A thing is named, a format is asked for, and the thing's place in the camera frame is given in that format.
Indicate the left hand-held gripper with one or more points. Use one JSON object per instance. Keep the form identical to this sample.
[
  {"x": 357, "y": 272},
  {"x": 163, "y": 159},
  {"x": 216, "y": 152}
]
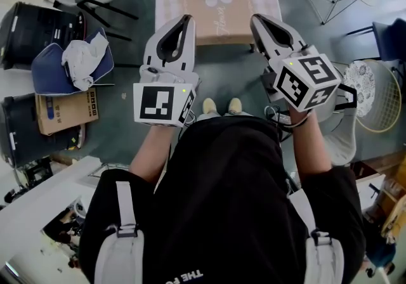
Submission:
[{"x": 155, "y": 105}]

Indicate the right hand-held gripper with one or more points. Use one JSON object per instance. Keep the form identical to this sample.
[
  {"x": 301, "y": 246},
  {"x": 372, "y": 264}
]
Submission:
[{"x": 304, "y": 83}]

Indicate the person's left forearm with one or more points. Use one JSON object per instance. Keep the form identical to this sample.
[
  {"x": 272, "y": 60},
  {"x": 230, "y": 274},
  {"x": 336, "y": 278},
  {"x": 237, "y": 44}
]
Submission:
[{"x": 152, "y": 156}]

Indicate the person's right forearm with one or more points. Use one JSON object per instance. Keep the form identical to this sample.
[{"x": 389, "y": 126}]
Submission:
[{"x": 312, "y": 156}]

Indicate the person's left shoe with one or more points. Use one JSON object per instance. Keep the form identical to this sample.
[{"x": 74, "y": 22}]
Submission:
[{"x": 209, "y": 106}]

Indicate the person's shoe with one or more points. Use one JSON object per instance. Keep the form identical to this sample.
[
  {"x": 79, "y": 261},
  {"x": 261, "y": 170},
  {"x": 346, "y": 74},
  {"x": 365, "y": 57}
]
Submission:
[
  {"x": 235, "y": 105},
  {"x": 209, "y": 106}
]

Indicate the person's right shoe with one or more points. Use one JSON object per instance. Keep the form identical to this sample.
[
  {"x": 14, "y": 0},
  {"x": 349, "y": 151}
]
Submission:
[{"x": 235, "y": 105}]

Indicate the person's left leg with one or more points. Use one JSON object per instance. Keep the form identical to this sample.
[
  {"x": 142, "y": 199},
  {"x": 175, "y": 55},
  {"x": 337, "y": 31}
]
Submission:
[{"x": 209, "y": 116}]

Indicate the person's leg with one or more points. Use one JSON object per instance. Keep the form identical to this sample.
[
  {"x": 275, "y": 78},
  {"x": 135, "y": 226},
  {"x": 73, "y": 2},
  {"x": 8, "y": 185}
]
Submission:
[
  {"x": 238, "y": 114},
  {"x": 209, "y": 116}
]

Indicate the person's right leg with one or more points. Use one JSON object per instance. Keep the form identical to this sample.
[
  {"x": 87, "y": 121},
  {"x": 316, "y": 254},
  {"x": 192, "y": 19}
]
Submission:
[{"x": 238, "y": 114}]

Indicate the crumpled white cloth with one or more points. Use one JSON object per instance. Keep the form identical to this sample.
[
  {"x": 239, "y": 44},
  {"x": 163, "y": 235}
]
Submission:
[{"x": 82, "y": 57}]

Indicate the floral round cushion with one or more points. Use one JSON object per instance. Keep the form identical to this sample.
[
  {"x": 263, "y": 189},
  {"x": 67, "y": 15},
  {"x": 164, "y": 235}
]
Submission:
[{"x": 360, "y": 86}]

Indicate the dark blue chair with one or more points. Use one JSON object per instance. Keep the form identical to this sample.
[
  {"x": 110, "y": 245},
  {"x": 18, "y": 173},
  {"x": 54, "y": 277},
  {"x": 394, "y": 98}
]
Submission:
[{"x": 393, "y": 42}]

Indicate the brown cardboard box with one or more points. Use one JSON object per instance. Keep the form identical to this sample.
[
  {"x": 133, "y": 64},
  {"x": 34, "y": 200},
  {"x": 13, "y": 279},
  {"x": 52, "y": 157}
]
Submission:
[{"x": 66, "y": 114}]

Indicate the black suitcase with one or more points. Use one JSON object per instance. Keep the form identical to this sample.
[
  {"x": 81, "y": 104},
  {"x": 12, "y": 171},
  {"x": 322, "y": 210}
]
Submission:
[
  {"x": 22, "y": 133},
  {"x": 31, "y": 32}
]

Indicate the person's black shirt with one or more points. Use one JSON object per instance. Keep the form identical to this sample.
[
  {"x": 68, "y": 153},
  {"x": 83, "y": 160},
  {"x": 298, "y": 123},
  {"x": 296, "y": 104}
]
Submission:
[{"x": 222, "y": 200}]

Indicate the white counter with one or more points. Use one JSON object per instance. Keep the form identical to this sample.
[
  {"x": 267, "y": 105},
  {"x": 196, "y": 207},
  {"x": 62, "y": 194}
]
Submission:
[{"x": 41, "y": 200}]

